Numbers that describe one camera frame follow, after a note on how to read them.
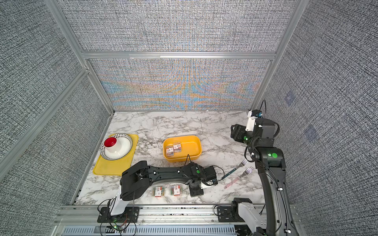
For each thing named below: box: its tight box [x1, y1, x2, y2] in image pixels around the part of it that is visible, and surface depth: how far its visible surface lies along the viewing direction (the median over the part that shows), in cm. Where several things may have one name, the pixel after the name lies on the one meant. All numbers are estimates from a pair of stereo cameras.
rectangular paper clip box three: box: [170, 184, 184, 197], surface depth 81 cm
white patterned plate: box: [99, 133, 133, 161], surface depth 99 cm
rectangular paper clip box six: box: [173, 142, 182, 153], surface depth 97 cm
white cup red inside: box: [103, 137, 122, 153], surface depth 94 cm
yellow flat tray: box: [93, 134, 139, 176], surface depth 92 cm
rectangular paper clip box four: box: [165, 145, 174, 157], surface depth 97 cm
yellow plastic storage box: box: [162, 135, 203, 163], surface depth 99 cm
